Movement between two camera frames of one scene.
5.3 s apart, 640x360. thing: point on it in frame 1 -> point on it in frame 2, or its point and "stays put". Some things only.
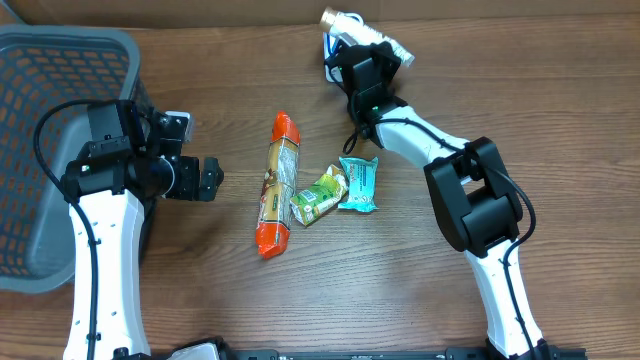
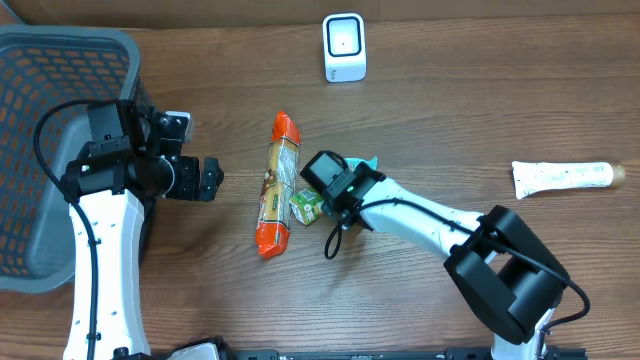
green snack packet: [320, 196] stays put
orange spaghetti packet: [274, 225] stays put
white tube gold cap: [347, 24] -> [529, 176]
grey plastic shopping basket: [41, 67] stays put
